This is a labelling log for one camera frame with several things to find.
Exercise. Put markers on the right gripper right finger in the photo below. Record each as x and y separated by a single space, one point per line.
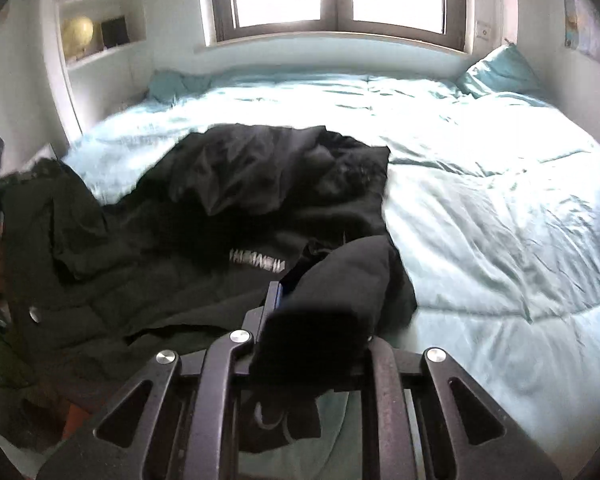
425 413

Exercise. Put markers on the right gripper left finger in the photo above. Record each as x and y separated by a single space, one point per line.
174 419

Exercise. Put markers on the large black jacket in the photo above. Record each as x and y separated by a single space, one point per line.
94 290

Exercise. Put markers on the light teal duvet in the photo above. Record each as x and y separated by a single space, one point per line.
493 202

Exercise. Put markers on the teal pillow by map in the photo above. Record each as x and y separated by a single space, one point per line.
504 70

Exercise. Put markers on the small black box on shelf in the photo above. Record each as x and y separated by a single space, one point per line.
114 32

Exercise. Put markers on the yellow globe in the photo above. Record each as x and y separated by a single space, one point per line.
76 35

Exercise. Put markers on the white wall socket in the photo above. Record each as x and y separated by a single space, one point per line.
483 31

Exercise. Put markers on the white wall shelf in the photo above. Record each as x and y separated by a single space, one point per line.
100 82

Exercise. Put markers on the colourful wall map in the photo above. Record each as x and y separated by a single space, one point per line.
582 28

